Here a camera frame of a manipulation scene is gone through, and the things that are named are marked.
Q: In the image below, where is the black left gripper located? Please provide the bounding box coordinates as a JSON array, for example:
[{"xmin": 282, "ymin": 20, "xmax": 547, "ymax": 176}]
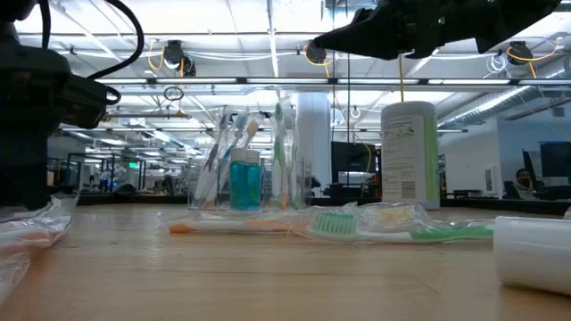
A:
[{"xmin": 0, "ymin": 42, "xmax": 111, "ymax": 211}]

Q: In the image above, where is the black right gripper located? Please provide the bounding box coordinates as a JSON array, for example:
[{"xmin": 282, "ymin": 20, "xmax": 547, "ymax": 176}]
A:
[{"xmin": 312, "ymin": 0, "xmax": 483, "ymax": 62}]

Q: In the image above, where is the clear plastic bag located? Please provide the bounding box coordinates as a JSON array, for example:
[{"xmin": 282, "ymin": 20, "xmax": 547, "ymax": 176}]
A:
[{"xmin": 0, "ymin": 225, "xmax": 72, "ymax": 307}]

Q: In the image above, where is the blue toothbrush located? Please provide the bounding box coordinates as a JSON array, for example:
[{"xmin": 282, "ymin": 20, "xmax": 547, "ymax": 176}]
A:
[{"xmin": 209, "ymin": 111, "xmax": 249, "ymax": 210}]

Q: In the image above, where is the white cylinder tube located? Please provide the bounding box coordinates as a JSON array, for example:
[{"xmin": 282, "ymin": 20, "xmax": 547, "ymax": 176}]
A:
[{"xmin": 492, "ymin": 215, "xmax": 571, "ymax": 296}]

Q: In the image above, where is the white green wipes canister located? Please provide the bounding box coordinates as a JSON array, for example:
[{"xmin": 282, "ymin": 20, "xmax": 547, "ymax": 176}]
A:
[{"xmin": 380, "ymin": 101, "xmax": 442, "ymax": 211}]

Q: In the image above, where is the white building column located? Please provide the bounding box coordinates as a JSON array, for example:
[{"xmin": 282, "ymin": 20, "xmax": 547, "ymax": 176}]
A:
[{"xmin": 297, "ymin": 91, "xmax": 333, "ymax": 191}]

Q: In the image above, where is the black monitor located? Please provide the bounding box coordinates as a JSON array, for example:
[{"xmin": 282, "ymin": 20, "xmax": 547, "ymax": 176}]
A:
[
  {"xmin": 330, "ymin": 141, "xmax": 383, "ymax": 200},
  {"xmin": 539, "ymin": 141, "xmax": 571, "ymax": 179}
]

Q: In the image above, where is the clear acrylic organizer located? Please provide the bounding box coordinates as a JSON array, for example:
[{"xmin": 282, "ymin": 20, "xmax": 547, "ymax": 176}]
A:
[{"xmin": 186, "ymin": 158, "xmax": 313, "ymax": 211}]

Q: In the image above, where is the person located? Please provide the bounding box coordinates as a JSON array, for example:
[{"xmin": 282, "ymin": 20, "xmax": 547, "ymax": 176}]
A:
[{"xmin": 502, "ymin": 167, "xmax": 542, "ymax": 201}]

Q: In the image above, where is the black cable reel yellow cord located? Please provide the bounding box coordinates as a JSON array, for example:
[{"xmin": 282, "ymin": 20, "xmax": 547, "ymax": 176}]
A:
[
  {"xmin": 302, "ymin": 42, "xmax": 332, "ymax": 78},
  {"xmin": 506, "ymin": 37, "xmax": 564, "ymax": 80},
  {"xmin": 149, "ymin": 38, "xmax": 197, "ymax": 78}
]

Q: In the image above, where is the black hanging cable loop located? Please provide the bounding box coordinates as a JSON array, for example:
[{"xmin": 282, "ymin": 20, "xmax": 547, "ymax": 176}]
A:
[{"xmin": 162, "ymin": 86, "xmax": 186, "ymax": 103}]

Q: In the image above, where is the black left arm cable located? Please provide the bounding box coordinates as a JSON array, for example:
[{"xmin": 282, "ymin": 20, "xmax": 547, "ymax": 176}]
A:
[{"xmin": 37, "ymin": 0, "xmax": 146, "ymax": 107}]

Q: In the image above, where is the white wall box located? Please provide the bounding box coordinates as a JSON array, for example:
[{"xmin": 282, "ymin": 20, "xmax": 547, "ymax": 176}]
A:
[{"xmin": 484, "ymin": 164, "xmax": 504, "ymax": 198}]

